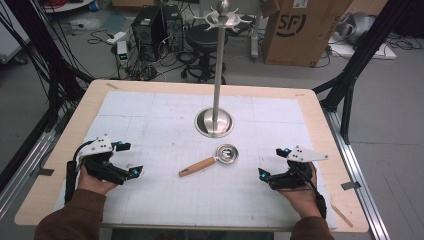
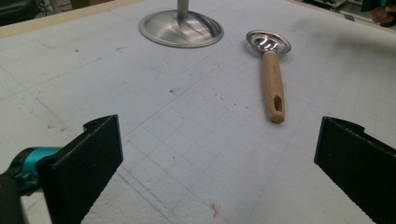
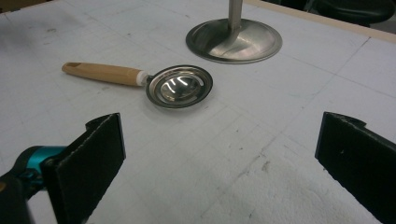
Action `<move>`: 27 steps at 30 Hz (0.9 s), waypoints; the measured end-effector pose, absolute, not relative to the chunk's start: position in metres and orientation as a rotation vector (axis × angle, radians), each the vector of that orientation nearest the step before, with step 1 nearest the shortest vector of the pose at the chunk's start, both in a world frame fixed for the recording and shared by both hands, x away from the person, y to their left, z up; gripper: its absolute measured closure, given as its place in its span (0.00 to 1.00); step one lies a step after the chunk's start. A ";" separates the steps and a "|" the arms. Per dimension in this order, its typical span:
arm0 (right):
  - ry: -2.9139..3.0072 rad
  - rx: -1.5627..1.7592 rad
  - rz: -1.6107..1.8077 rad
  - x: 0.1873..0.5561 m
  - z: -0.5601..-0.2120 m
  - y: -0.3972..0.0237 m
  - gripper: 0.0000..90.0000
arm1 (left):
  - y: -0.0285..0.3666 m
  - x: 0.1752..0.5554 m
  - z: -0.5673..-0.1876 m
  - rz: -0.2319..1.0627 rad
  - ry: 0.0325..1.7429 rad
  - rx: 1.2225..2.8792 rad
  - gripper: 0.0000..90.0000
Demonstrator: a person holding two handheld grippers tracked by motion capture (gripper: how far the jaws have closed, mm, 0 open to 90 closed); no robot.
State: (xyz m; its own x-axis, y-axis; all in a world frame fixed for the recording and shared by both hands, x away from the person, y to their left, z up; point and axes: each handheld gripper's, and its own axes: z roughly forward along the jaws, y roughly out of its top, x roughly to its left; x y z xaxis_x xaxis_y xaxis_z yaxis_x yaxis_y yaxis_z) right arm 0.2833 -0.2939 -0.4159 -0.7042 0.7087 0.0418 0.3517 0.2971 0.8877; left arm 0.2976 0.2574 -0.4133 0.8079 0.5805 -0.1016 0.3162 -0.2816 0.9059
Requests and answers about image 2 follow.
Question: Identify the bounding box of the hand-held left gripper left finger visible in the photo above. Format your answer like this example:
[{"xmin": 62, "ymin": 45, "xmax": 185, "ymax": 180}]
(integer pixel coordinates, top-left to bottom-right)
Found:
[{"xmin": 35, "ymin": 114, "xmax": 124, "ymax": 224}]

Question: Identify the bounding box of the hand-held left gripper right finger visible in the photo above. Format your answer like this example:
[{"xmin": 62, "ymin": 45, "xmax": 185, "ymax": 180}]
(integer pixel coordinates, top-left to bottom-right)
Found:
[{"xmin": 313, "ymin": 116, "xmax": 396, "ymax": 224}]

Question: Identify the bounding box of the wooden-handled metal spoon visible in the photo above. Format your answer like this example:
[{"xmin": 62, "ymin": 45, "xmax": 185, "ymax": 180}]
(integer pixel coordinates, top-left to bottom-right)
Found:
[{"xmin": 245, "ymin": 29, "xmax": 292, "ymax": 124}]

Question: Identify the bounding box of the dark object with orange part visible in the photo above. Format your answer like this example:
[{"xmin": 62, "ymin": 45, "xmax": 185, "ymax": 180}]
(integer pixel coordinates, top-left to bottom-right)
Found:
[{"xmin": 361, "ymin": 0, "xmax": 396, "ymax": 28}]

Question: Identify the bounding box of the dark equipment in background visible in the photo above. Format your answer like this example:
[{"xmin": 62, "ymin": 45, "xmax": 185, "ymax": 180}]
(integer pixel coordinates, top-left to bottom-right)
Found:
[{"xmin": 0, "ymin": 0, "xmax": 40, "ymax": 27}]

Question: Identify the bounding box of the round metal stand base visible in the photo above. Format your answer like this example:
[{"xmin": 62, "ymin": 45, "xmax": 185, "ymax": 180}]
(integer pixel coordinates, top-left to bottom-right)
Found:
[{"xmin": 137, "ymin": 0, "xmax": 225, "ymax": 49}]

